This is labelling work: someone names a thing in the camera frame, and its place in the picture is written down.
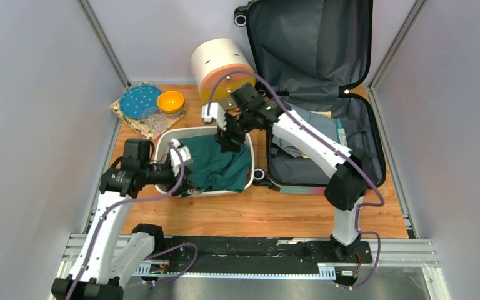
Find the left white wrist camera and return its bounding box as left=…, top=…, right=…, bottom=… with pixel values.
left=168, top=139, right=193, bottom=176

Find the white plastic basin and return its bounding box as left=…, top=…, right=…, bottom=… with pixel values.
left=154, top=126, right=255, bottom=197

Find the teal tube with barcode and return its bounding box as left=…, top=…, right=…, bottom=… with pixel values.
left=336, top=119, right=348, bottom=146

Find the floral patterned placemat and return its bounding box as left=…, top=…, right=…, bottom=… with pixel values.
left=110, top=82, right=186, bottom=141

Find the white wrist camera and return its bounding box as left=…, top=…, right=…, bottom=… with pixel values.
left=201, top=102, right=227, bottom=130
left=168, top=139, right=193, bottom=176

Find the round pastel drawer cabinet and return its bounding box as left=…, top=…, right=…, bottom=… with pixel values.
left=191, top=38, right=256, bottom=111

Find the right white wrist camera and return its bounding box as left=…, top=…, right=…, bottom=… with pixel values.
left=201, top=102, right=227, bottom=130

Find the blue polka dot plate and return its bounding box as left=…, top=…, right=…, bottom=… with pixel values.
left=119, top=84, right=163, bottom=119

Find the pink and teal kids suitcase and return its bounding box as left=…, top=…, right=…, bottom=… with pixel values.
left=233, top=1, right=386, bottom=186

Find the clear glass cup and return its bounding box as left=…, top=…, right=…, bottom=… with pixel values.
left=141, top=107, right=169, bottom=131

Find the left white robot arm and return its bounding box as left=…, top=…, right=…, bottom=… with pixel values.
left=51, top=139, right=192, bottom=299

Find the yellow bowl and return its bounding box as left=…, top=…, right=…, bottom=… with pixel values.
left=157, top=91, right=185, bottom=114

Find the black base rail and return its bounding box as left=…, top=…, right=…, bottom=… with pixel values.
left=124, top=235, right=373, bottom=286

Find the dark green garment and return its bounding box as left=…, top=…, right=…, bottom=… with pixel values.
left=174, top=134, right=251, bottom=197

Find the yellow towel white trim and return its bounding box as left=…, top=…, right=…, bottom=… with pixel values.
left=301, top=111, right=332, bottom=158

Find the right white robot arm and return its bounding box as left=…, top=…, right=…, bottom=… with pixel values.
left=201, top=83, right=369, bottom=262

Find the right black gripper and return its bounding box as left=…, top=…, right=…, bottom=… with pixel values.
left=215, top=109, right=255, bottom=153

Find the grey garment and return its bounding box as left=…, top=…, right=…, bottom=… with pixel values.
left=269, top=101, right=340, bottom=159

